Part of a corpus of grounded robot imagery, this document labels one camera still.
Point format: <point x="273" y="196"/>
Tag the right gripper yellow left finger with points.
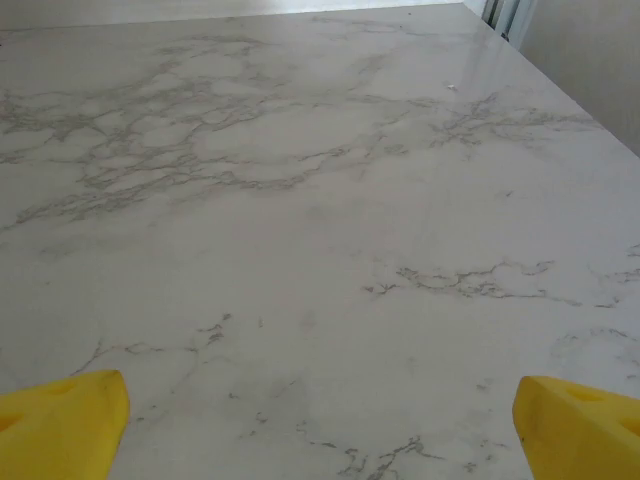
<point x="60" y="430"/>

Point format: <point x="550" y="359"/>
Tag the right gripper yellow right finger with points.
<point x="575" y="440"/>

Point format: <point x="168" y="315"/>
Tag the aluminium frame post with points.
<point x="502" y="20"/>

